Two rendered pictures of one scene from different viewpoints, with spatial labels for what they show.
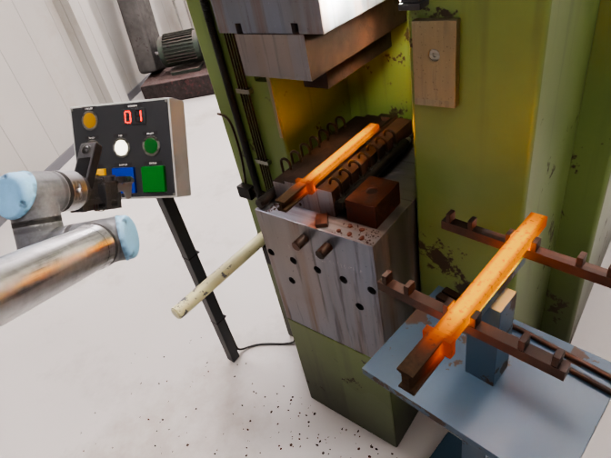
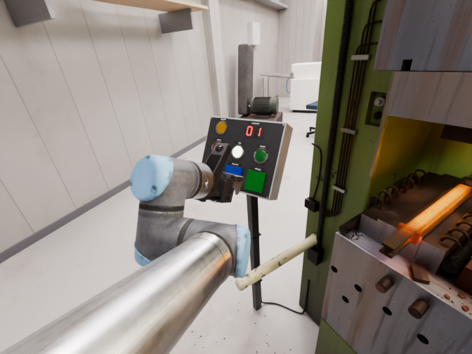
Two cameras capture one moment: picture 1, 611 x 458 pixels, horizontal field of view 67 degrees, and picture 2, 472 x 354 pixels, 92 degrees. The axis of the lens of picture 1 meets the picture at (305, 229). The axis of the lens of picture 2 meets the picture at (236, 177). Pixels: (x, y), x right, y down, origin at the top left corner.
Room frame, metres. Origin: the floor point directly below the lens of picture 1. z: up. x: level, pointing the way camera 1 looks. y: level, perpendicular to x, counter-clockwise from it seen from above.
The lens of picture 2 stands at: (0.49, 0.27, 1.42)
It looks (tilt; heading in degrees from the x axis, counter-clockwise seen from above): 28 degrees down; 15
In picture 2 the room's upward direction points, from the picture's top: 5 degrees counter-clockwise
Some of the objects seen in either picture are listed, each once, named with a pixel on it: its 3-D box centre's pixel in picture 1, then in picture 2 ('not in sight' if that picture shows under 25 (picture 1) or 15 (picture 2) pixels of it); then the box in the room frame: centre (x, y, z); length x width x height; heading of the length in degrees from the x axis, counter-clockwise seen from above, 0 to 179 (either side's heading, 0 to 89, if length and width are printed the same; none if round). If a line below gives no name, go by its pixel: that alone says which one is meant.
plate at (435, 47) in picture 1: (435, 64); not in sight; (0.89, -0.33, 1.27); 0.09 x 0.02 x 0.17; 45
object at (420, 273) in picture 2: (321, 220); (419, 273); (0.95, -0.05, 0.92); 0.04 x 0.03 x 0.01; 169
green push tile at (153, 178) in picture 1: (155, 179); (255, 181); (1.21, 0.39, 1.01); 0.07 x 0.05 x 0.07; 70
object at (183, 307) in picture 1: (225, 271); (280, 260); (1.21, 0.30, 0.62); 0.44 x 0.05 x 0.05; 135
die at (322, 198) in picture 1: (345, 157); (432, 209); (1.17, -0.16, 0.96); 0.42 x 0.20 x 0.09; 135
